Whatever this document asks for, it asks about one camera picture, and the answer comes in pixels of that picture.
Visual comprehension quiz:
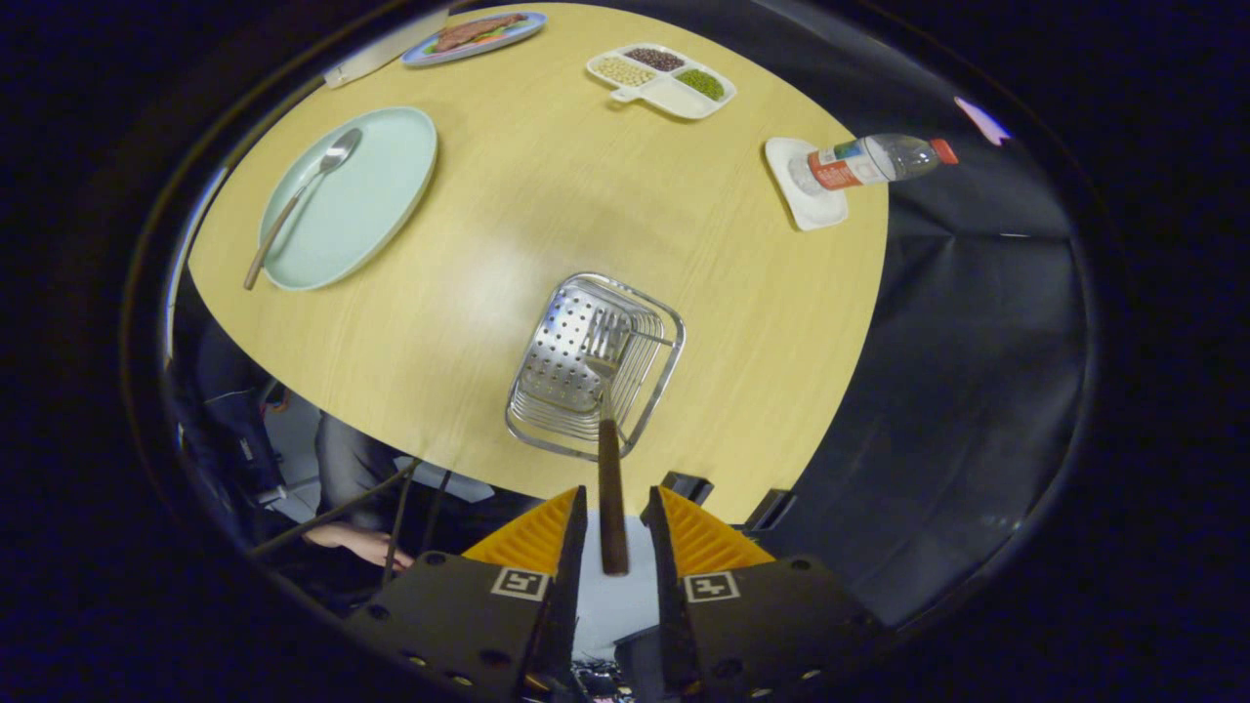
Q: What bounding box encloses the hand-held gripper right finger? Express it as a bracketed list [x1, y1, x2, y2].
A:
[640, 485, 890, 703]

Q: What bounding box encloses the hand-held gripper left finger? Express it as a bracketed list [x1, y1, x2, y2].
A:
[342, 486, 589, 703]

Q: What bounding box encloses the metal fork wooden handle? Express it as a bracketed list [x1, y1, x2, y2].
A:
[583, 310, 634, 577]

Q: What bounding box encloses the person's leg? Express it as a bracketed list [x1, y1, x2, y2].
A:
[312, 415, 548, 553]

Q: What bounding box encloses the black backdrop cloth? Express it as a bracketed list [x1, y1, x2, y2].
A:
[625, 0, 1090, 626]

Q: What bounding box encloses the dark bag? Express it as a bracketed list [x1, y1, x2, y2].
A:
[190, 322, 291, 509]

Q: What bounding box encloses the white square coaster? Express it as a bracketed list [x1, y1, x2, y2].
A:
[764, 137, 849, 232]

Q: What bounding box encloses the pale green plate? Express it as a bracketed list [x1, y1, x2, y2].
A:
[259, 106, 438, 292]

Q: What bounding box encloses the clear water bottle red cap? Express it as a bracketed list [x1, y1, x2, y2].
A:
[789, 134, 960, 196]

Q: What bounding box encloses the white divided dish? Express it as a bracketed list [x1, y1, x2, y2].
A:
[586, 43, 737, 121]

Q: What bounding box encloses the white beans pile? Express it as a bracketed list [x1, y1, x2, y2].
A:
[596, 57, 657, 87]

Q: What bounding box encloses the blue plate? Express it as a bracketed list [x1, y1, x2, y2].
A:
[401, 12, 548, 67]

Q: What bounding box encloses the brown steak slice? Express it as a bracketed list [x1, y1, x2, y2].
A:
[435, 14, 528, 53]

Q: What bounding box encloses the black table bracket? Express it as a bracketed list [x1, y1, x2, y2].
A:
[662, 472, 714, 506]
[747, 488, 797, 533]

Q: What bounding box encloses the metal wire basket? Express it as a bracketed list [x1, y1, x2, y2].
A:
[505, 272, 687, 462]

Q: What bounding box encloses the metal spoon wooden handle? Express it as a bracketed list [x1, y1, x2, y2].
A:
[243, 128, 363, 291]

